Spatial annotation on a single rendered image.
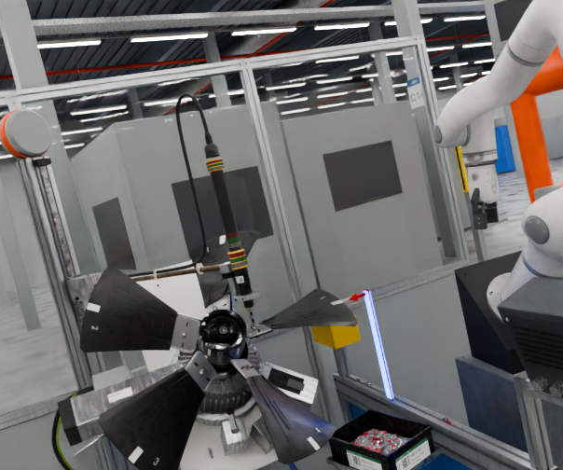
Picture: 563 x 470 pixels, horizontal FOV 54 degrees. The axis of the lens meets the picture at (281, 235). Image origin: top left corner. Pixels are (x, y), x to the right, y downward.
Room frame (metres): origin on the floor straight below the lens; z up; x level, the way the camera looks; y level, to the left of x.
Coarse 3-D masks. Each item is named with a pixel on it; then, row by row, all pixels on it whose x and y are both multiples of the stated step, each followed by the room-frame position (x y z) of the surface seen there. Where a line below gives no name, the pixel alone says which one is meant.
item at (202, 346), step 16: (208, 320) 1.37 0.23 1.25; (224, 320) 1.37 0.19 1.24; (240, 320) 1.37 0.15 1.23; (208, 336) 1.34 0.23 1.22; (224, 336) 1.35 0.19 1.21; (240, 336) 1.34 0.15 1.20; (192, 352) 1.42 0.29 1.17; (224, 352) 1.32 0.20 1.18; (240, 352) 1.37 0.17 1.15; (224, 368) 1.39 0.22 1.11
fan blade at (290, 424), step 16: (256, 384) 1.29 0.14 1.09; (272, 384) 1.37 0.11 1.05; (256, 400) 1.25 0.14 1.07; (272, 400) 1.28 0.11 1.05; (288, 400) 1.33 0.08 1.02; (272, 416) 1.23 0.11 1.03; (288, 416) 1.26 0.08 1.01; (304, 416) 1.31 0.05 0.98; (272, 432) 1.20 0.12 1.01; (288, 432) 1.22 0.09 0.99; (304, 432) 1.25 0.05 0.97; (288, 448) 1.18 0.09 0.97; (304, 448) 1.21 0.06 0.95; (320, 448) 1.23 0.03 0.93
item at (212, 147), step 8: (208, 136) 1.43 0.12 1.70; (208, 144) 1.43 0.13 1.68; (208, 152) 1.42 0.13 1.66; (216, 152) 1.42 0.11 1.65; (240, 272) 1.42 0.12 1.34; (240, 280) 1.42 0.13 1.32; (248, 280) 1.42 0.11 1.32; (240, 288) 1.42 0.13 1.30; (248, 288) 1.42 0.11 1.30; (248, 304) 1.42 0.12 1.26
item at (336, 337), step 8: (312, 328) 1.88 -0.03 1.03; (320, 328) 1.82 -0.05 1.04; (328, 328) 1.76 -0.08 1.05; (336, 328) 1.76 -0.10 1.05; (344, 328) 1.77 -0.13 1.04; (352, 328) 1.78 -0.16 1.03; (320, 336) 1.84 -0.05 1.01; (328, 336) 1.78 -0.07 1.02; (336, 336) 1.76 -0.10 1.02; (344, 336) 1.76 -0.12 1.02; (352, 336) 1.78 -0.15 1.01; (328, 344) 1.79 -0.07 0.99; (336, 344) 1.75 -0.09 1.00; (344, 344) 1.76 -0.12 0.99
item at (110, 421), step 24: (168, 384) 1.26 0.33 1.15; (192, 384) 1.30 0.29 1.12; (120, 408) 1.19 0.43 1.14; (144, 408) 1.21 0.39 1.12; (168, 408) 1.24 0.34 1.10; (192, 408) 1.29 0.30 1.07; (120, 432) 1.17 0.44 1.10; (144, 432) 1.20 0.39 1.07; (168, 432) 1.23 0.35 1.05; (144, 456) 1.18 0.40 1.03; (168, 456) 1.21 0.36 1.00
